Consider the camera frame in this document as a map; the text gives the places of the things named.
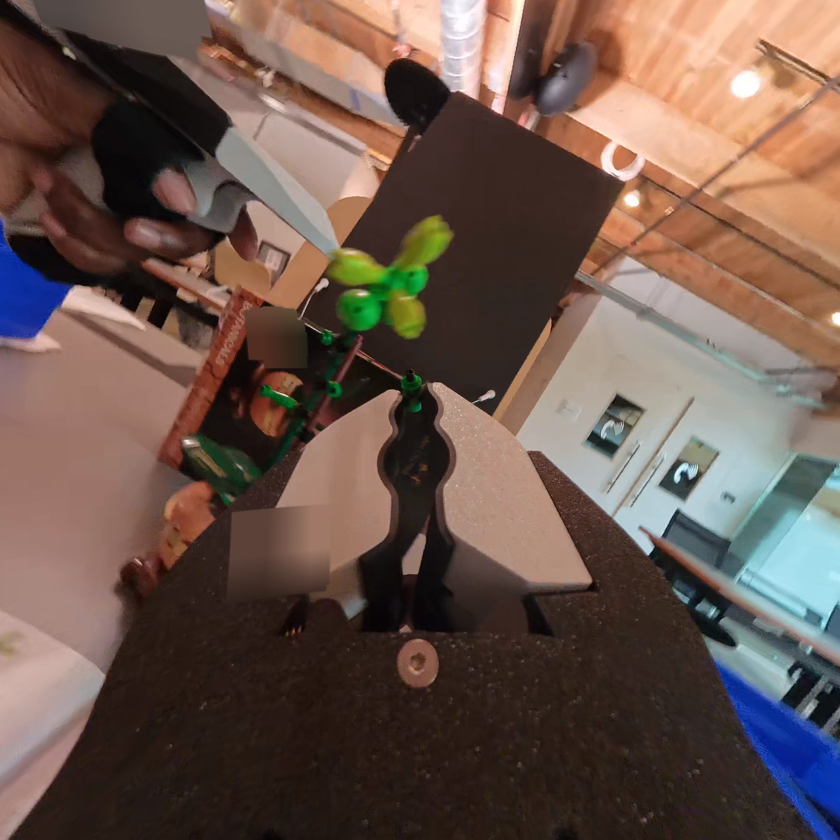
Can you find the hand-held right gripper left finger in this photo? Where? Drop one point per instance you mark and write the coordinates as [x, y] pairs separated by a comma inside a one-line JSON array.
[[348, 459]]

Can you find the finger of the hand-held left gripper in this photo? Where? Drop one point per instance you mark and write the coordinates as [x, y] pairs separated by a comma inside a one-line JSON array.
[[282, 190]]

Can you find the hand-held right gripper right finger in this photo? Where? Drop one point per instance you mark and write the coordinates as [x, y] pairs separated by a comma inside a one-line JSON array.
[[499, 499]]

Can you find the green brick plant stem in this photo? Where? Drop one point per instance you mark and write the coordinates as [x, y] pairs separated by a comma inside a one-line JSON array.
[[358, 308]]

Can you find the orange toy-brick pumpkin model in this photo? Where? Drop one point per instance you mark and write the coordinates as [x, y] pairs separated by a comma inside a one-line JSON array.
[[187, 518]]

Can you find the grey desk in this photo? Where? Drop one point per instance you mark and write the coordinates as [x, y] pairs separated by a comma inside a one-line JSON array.
[[65, 459]]

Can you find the person's left hand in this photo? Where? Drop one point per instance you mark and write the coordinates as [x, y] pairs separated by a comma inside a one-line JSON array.
[[52, 98]]

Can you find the cardboard box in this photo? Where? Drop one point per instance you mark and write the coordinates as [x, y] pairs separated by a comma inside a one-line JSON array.
[[354, 216]]

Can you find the brown brick stick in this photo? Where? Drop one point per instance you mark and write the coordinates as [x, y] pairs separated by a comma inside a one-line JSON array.
[[341, 374]]

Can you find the dark green brick leaf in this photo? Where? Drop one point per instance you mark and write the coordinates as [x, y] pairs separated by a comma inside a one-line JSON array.
[[220, 466]]

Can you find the black round disc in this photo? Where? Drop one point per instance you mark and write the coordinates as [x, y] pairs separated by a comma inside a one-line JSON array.
[[413, 92]]

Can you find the group of black office chairs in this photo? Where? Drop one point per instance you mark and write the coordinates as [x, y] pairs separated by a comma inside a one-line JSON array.
[[695, 535]]

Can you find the dark orchid print box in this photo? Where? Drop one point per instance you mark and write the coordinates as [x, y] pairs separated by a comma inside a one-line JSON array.
[[492, 229]]

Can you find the blue plastic bin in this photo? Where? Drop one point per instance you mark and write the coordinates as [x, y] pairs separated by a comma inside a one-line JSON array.
[[26, 289]]

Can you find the dark dome ceiling fixture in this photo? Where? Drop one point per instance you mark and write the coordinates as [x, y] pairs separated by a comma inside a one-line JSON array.
[[564, 79]]

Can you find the blue panel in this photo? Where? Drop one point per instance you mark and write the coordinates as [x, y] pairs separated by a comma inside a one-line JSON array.
[[787, 741]]

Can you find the white paper sheet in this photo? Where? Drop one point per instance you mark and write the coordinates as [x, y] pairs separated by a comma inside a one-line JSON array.
[[39, 689]]

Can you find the silver ventilation duct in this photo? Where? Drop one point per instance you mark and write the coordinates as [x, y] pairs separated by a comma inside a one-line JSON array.
[[463, 39]]

